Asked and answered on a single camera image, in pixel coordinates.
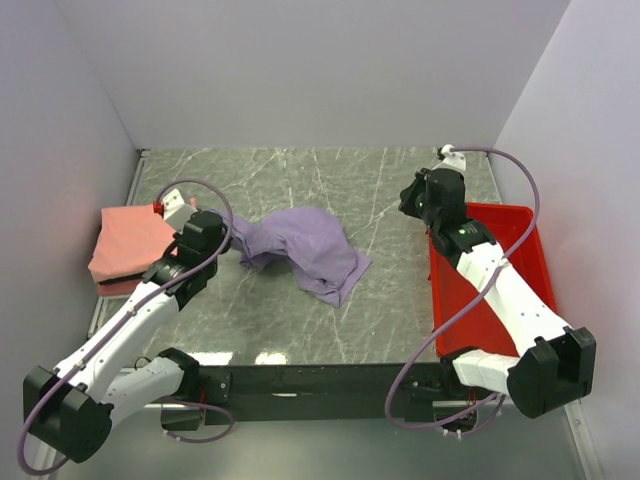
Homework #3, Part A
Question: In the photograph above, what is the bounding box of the folded dusty red t-shirt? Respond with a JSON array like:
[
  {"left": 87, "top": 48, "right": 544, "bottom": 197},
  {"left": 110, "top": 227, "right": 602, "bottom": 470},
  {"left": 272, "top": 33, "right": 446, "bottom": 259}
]
[{"left": 96, "top": 276, "right": 142, "bottom": 298}]

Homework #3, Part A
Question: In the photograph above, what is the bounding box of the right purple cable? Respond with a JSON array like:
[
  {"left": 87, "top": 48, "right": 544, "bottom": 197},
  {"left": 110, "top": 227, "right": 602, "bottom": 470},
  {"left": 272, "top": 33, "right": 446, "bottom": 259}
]
[{"left": 383, "top": 144, "right": 542, "bottom": 439}]

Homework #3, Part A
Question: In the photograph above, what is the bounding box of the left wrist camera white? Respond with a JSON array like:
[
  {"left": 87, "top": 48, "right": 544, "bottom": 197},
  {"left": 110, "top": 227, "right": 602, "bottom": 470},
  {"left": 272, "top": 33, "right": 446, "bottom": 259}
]
[{"left": 152, "top": 188, "right": 197, "bottom": 232}]

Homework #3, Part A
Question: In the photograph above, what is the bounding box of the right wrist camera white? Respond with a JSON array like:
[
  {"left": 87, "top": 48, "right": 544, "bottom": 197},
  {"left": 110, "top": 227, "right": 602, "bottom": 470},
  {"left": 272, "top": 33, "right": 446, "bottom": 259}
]
[{"left": 435, "top": 144, "right": 467, "bottom": 174}]

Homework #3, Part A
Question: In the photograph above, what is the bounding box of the purple t-shirt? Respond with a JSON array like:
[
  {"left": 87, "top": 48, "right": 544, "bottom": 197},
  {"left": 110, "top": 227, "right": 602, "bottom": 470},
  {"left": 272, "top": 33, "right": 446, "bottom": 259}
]
[{"left": 215, "top": 206, "right": 372, "bottom": 308}]

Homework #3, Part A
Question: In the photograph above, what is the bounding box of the folded salmon pink t-shirt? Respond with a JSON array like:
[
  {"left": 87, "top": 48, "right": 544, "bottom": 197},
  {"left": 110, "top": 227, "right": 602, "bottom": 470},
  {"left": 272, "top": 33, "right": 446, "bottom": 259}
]
[{"left": 88, "top": 204, "right": 174, "bottom": 285}]

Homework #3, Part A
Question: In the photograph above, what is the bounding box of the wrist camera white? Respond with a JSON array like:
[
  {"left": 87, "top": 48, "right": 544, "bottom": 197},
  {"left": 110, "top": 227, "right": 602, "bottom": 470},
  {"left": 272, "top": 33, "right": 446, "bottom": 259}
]
[
  {"left": 435, "top": 144, "right": 467, "bottom": 174},
  {"left": 152, "top": 188, "right": 197, "bottom": 232}
]

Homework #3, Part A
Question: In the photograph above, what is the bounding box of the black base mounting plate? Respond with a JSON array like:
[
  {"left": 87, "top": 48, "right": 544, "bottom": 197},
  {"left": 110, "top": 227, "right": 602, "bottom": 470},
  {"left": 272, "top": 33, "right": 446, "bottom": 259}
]
[{"left": 174, "top": 363, "right": 488, "bottom": 423}]

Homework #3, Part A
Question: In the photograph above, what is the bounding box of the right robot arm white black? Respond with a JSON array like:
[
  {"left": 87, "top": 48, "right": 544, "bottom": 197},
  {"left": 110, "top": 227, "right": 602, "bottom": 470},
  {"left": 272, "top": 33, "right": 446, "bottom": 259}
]
[{"left": 399, "top": 168, "right": 596, "bottom": 418}]

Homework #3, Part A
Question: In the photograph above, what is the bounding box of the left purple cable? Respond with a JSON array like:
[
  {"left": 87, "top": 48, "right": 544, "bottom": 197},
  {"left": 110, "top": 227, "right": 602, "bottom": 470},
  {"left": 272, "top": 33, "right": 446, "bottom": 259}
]
[{"left": 15, "top": 178, "right": 236, "bottom": 476}]

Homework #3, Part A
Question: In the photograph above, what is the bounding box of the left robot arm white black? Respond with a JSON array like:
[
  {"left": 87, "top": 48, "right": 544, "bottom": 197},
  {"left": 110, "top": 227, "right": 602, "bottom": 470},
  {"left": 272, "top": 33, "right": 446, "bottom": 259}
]
[{"left": 17, "top": 210, "right": 233, "bottom": 471}]

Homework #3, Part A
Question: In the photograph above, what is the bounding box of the red plastic bin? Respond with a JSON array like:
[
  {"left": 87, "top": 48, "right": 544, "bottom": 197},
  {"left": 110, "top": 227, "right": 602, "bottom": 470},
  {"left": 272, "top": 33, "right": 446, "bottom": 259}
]
[{"left": 429, "top": 231, "right": 568, "bottom": 357}]

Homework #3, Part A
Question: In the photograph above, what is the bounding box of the aluminium rail frame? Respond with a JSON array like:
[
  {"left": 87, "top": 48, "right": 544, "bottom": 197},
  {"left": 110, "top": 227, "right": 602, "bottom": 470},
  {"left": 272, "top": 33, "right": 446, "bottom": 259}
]
[{"left": 24, "top": 149, "right": 151, "bottom": 470}]

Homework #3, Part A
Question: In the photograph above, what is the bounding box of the purple cable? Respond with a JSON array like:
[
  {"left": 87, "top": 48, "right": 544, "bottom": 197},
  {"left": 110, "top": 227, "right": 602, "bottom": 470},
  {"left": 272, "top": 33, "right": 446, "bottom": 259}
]
[
  {"left": 15, "top": 178, "right": 236, "bottom": 476},
  {"left": 383, "top": 144, "right": 542, "bottom": 439}
]

